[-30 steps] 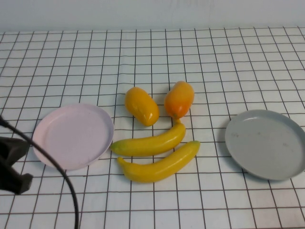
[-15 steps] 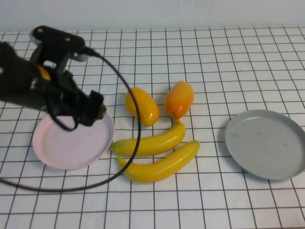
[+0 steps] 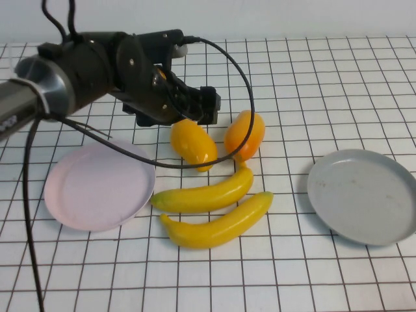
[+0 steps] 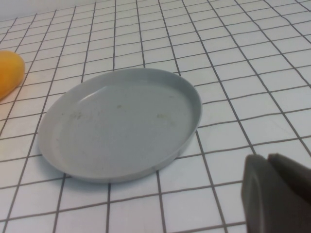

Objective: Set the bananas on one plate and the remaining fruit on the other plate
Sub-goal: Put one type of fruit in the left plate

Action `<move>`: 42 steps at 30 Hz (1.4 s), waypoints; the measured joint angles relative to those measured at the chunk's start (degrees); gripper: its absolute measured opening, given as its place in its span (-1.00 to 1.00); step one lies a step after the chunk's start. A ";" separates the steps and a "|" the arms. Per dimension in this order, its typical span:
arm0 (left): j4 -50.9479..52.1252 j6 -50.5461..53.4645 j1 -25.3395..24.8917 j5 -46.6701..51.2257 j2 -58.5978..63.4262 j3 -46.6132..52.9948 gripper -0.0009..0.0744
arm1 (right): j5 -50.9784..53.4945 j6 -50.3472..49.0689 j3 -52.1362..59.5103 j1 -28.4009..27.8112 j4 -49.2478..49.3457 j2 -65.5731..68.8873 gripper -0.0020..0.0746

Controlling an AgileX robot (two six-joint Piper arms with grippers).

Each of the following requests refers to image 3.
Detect grey round plate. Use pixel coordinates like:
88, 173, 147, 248
307, 148, 416, 246

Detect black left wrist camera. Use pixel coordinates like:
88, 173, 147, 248
138, 28, 189, 60

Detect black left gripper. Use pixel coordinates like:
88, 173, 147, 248
122, 64, 222, 128

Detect yellow banana with curved stem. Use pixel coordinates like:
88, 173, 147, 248
150, 159, 254, 215

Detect plain yellow mango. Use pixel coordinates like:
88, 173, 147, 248
170, 119, 218, 173

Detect yellow mango with orange blush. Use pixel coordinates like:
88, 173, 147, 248
224, 109, 266, 163

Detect black camera cable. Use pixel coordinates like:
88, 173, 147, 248
61, 35, 256, 170

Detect pale pink round plate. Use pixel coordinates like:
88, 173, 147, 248
44, 139, 156, 232

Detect yellow banana with straight stem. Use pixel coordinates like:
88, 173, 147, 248
159, 191, 274, 250

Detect white black-grid tablecloth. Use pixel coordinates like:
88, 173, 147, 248
0, 36, 416, 312

